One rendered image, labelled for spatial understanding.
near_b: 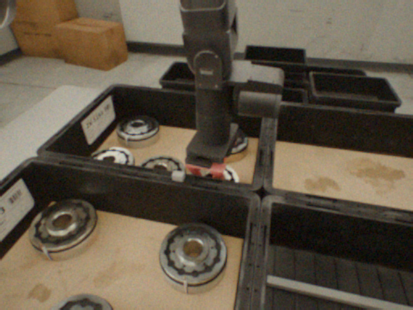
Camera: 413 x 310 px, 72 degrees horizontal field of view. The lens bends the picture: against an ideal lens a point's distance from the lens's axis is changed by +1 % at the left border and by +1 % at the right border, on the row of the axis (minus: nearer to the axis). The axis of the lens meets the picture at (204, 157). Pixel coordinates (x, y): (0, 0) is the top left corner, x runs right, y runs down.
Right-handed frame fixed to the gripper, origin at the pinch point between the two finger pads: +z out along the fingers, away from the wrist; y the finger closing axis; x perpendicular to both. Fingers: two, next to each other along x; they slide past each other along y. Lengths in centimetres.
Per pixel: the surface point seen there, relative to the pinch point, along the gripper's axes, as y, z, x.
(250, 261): -19.0, -6.1, -10.7
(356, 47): 305, 65, -65
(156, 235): -13.2, 4.0, 5.7
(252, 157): 12.7, 4.1, -5.6
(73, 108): 36, 17, 67
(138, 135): 8.6, 1.1, 20.8
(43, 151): -9.7, -5.9, 28.2
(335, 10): 302, 31, -34
